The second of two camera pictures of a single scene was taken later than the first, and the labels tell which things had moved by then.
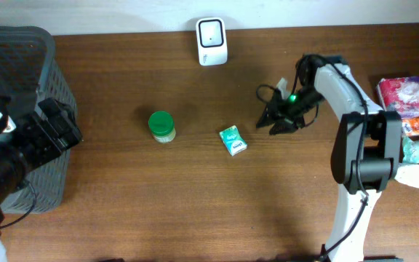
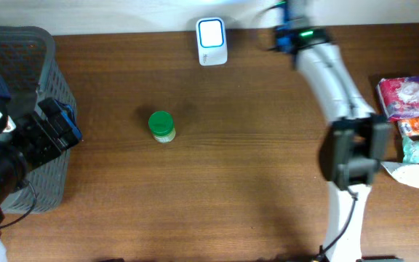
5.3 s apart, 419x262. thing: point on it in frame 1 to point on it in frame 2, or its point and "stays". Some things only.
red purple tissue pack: x=411 y=96 stays
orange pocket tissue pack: x=415 y=126 stays
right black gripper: x=274 y=105 to x=280 y=42
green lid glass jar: x=161 y=125 stays
